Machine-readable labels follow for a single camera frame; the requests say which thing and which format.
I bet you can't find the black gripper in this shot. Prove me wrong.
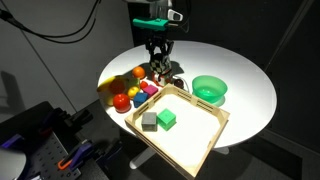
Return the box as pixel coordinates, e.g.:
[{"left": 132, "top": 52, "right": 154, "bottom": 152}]
[{"left": 145, "top": 30, "right": 175, "bottom": 63}]

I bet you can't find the magenta block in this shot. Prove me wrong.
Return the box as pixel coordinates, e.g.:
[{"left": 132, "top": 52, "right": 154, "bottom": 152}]
[{"left": 143, "top": 84, "right": 160, "bottom": 99}]

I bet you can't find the light green block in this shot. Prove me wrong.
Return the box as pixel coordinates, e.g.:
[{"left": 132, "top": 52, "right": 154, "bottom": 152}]
[{"left": 128, "top": 77, "right": 141, "bottom": 89}]

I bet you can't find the blue block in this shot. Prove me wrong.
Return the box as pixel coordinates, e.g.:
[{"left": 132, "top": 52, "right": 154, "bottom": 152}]
[{"left": 132, "top": 92, "right": 149, "bottom": 109}]

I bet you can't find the orange block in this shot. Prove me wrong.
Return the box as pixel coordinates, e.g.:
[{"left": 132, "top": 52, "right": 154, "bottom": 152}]
[{"left": 109, "top": 79, "right": 126, "bottom": 95}]

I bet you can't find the grey block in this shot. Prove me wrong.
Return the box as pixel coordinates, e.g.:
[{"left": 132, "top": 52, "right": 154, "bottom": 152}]
[{"left": 141, "top": 111, "right": 158, "bottom": 133}]

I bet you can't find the wooden tray with slotted sides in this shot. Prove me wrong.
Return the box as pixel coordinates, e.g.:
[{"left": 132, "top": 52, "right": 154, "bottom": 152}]
[{"left": 124, "top": 83, "right": 231, "bottom": 179}]

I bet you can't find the orange-edged soft cube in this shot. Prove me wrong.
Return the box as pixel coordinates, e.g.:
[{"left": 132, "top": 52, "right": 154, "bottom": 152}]
[{"left": 151, "top": 69, "right": 174, "bottom": 88}]

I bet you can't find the orange fruit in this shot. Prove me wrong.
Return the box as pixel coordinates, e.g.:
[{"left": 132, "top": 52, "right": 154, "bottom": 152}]
[{"left": 131, "top": 66, "right": 147, "bottom": 80}]

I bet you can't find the small red toy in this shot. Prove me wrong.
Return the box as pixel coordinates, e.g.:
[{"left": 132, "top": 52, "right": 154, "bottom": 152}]
[{"left": 139, "top": 80, "right": 150, "bottom": 91}]

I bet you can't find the white-edged black wrist device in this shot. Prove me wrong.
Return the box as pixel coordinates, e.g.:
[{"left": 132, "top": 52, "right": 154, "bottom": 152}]
[{"left": 167, "top": 8, "right": 185, "bottom": 23}]

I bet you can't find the yellow toy apple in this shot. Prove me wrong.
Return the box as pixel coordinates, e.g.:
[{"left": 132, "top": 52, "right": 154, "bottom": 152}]
[{"left": 126, "top": 85, "right": 140, "bottom": 100}]

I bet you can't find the green plastic bowl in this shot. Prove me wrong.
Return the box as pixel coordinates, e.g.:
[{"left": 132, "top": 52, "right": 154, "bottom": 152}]
[{"left": 191, "top": 75, "right": 229, "bottom": 107}]

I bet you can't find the red tomato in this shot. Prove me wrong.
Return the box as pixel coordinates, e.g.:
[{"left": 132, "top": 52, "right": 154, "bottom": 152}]
[{"left": 112, "top": 93, "right": 132, "bottom": 114}]

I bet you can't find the yellow banana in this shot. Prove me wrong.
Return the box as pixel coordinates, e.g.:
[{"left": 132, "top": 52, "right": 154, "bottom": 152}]
[{"left": 96, "top": 75, "right": 130, "bottom": 94}]

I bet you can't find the yellow lemon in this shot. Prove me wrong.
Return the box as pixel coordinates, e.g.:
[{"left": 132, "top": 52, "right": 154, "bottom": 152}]
[{"left": 104, "top": 93, "right": 117, "bottom": 107}]

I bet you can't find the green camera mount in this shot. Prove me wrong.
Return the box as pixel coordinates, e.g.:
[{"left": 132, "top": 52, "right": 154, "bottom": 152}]
[{"left": 132, "top": 17, "right": 170, "bottom": 33}]

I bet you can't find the black cable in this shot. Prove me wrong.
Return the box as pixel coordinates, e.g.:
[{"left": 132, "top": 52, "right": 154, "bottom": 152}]
[
  {"left": 0, "top": 0, "right": 102, "bottom": 38},
  {"left": 19, "top": 16, "right": 98, "bottom": 45}
]

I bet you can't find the silver metal bracket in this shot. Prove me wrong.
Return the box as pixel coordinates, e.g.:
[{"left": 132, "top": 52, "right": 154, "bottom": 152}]
[{"left": 0, "top": 133, "right": 24, "bottom": 150}]

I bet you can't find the grey metal base plate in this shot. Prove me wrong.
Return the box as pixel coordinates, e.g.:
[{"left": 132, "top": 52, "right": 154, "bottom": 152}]
[{"left": 0, "top": 148, "right": 27, "bottom": 180}]

